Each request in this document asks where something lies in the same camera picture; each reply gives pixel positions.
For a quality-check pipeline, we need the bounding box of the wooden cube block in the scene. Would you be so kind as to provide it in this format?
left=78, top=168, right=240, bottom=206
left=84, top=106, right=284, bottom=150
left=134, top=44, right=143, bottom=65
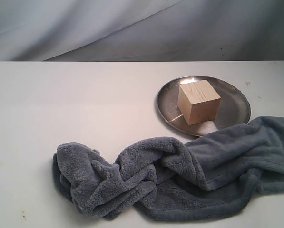
left=177, top=80, right=221, bottom=125

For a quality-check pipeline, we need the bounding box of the blue fleece towel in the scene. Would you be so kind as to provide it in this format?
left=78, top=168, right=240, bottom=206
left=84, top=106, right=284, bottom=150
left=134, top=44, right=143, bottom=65
left=52, top=116, right=284, bottom=222

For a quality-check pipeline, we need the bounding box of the round steel plate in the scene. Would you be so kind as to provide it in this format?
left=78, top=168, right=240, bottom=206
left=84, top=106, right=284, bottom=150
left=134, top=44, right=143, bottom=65
left=155, top=76, right=251, bottom=137

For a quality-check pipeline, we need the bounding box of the white backdrop sheet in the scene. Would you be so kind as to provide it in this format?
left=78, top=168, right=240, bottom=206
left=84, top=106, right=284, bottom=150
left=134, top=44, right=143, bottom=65
left=0, top=0, right=284, bottom=61

